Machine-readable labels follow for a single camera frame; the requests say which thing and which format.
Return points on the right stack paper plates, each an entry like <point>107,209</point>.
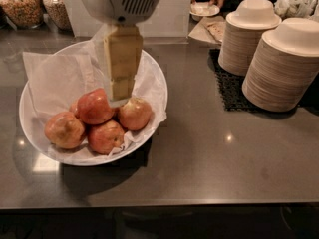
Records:
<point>277,78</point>

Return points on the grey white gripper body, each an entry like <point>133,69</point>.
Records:
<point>124,2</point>

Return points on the red apple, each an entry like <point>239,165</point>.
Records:
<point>65,130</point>
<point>135,114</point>
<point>103,138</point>
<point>93,107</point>

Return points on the black rubber mat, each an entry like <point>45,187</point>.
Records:
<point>229,87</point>

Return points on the stack paper plates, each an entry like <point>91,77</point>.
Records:
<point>277,78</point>
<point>240,40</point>

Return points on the right glass cereal jar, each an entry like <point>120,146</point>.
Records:
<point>57,11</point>

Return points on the white sign holder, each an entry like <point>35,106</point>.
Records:
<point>88,17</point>
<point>169,19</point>

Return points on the left white sign holder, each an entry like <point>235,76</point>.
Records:
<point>88,17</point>

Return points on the white bowl on left stack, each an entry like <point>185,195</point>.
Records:
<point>255,13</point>

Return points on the bag of white packets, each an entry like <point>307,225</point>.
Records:
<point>294,8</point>

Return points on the brown paper with flatbread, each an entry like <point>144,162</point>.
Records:
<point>209,30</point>

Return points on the glass cereal jar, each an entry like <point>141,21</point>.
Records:
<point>57,11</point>
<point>23,13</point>

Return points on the small hidden left apple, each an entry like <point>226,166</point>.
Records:
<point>74,108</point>

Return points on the left glass cereal jar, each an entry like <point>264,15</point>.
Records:
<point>23,13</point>

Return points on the left stack paper plates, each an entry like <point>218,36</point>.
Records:
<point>240,40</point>

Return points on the right white sign holder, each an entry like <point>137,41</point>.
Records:
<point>169,19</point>

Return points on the white paper liner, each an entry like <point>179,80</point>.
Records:
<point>60,80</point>

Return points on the small white plate with food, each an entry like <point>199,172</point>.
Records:
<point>203,9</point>

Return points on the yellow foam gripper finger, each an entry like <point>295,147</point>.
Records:
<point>123,50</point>

